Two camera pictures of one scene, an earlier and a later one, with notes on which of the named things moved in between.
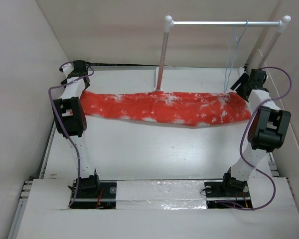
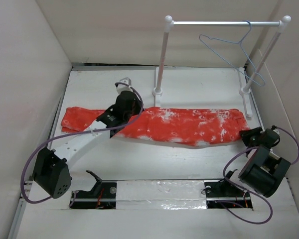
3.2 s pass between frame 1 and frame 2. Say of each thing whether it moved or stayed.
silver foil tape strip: stayed
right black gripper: moved
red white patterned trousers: moved
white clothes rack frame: stayed
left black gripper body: moved
